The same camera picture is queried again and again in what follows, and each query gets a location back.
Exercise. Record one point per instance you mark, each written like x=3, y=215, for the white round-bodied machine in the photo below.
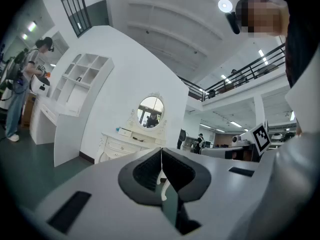
x=40, y=85

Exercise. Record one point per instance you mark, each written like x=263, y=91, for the round ceiling lamp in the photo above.
x=225, y=5

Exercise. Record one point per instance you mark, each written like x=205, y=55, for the oval vanity mirror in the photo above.
x=150, y=111

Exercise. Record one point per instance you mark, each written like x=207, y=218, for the ceiling light strip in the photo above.
x=263, y=56
x=235, y=124
x=32, y=26

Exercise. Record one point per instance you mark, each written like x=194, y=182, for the black head-mounted camera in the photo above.
x=233, y=24

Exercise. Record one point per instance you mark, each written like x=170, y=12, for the black grid window frame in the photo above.
x=75, y=9

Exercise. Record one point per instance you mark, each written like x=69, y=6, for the black standing fan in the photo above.
x=182, y=136

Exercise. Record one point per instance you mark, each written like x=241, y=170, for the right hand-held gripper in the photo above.
x=261, y=140

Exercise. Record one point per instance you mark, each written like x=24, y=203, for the white desk with shelf hutch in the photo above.
x=72, y=104

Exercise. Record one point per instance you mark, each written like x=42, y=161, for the white vanity with carved legs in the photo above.
x=120, y=147

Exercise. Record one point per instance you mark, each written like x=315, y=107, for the black balcony railing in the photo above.
x=247, y=74

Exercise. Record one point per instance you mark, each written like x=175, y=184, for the brown cardboard box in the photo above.
x=26, y=111

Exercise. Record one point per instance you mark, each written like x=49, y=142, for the black makeup item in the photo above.
x=138, y=139

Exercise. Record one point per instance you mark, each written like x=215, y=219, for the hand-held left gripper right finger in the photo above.
x=225, y=184

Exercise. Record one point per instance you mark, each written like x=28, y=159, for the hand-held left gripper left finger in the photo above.
x=100, y=184

